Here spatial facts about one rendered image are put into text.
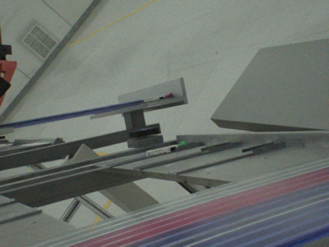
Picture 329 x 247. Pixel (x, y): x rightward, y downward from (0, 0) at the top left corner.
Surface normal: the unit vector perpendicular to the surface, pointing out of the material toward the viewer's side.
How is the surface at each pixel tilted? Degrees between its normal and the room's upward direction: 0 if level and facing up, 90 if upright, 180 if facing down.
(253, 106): 0
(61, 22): 90
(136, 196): 90
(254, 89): 0
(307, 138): 47
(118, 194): 90
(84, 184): 90
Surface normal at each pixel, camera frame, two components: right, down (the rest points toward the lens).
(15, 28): 0.49, -0.04
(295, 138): -0.86, 0.17
